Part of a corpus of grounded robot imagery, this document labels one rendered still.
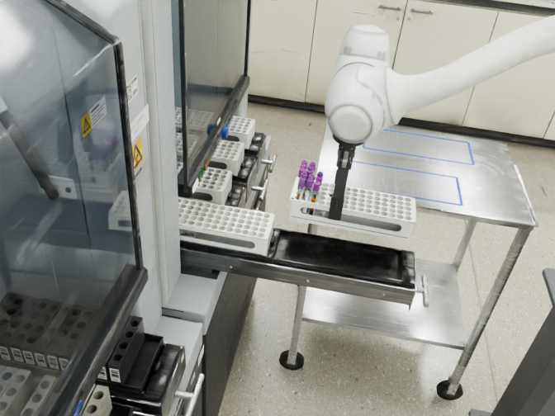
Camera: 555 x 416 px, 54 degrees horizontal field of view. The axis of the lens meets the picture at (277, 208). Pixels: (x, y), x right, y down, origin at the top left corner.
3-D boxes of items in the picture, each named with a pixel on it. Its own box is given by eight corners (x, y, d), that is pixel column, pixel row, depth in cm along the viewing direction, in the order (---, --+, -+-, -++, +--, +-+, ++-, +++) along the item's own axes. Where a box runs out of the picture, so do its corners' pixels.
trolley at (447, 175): (277, 370, 198) (301, 187, 149) (295, 282, 235) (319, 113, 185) (462, 404, 193) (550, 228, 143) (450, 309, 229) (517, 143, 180)
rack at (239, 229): (144, 238, 130) (142, 218, 126) (158, 213, 138) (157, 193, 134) (266, 259, 127) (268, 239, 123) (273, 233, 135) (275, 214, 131)
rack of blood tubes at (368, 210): (286, 219, 131) (289, 199, 127) (293, 196, 139) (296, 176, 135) (410, 243, 128) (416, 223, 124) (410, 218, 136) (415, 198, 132)
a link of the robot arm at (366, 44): (334, 85, 119) (325, 111, 109) (344, 14, 110) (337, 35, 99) (382, 92, 118) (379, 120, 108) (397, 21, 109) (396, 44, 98)
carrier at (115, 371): (135, 335, 104) (132, 314, 101) (145, 337, 104) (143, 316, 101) (111, 386, 95) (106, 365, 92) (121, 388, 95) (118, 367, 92)
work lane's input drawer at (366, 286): (130, 262, 133) (126, 234, 127) (149, 227, 144) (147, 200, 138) (428, 316, 126) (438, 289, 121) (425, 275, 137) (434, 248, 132)
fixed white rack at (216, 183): (113, 192, 143) (111, 172, 139) (128, 172, 151) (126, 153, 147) (223, 211, 140) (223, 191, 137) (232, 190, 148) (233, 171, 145)
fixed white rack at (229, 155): (135, 163, 155) (133, 144, 151) (148, 145, 163) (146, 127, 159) (236, 179, 153) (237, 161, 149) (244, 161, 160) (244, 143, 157)
